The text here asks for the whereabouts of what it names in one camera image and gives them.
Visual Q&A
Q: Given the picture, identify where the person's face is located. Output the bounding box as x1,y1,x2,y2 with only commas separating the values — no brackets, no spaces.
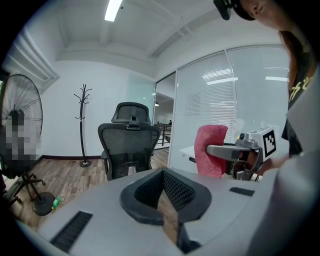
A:
243,0,285,33

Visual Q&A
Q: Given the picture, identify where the person's right hand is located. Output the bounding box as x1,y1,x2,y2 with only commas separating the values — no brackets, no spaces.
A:
238,150,259,167

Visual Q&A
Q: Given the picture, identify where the green plastic bottle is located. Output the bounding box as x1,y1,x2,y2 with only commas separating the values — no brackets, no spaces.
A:
50,195,63,211

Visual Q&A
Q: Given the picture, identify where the black standing floor fan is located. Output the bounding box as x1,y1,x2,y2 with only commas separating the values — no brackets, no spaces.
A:
0,73,56,217

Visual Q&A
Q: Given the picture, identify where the red wiping cloth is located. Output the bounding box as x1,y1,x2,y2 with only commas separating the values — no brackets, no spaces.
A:
194,124,229,179

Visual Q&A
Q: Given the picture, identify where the person's black printed t-shirt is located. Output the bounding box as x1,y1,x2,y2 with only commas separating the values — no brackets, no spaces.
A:
280,29,320,159

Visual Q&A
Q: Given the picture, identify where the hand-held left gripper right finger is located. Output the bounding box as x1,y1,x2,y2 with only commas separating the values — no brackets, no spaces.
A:
162,168,213,254

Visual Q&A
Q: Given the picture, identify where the glass partition with blinds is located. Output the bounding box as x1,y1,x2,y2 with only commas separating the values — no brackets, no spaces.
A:
168,44,293,174

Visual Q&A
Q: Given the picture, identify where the black metal railing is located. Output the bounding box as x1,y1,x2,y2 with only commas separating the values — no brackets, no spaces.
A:
153,124,173,149

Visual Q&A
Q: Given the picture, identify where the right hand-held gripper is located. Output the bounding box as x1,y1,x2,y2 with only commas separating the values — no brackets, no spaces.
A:
205,126,278,181

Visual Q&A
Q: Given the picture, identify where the long ceiling light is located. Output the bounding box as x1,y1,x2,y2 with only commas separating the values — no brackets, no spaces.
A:
104,0,124,22

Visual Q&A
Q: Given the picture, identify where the person's right forearm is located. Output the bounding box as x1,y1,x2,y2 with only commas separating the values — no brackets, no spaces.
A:
259,152,291,177

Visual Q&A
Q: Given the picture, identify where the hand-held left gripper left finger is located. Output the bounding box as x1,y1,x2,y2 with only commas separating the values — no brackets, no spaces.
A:
119,168,165,226

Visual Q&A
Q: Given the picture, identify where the black coat rack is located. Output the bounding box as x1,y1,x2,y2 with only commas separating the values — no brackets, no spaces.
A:
73,84,93,168

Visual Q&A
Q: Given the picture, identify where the white desk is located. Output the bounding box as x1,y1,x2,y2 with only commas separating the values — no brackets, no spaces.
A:
179,145,199,165

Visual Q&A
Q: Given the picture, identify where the black mesh office chair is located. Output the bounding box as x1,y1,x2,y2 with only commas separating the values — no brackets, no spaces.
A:
97,101,162,182

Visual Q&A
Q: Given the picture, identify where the black wheeled chair base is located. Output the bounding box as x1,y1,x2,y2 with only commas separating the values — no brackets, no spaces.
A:
3,171,47,204

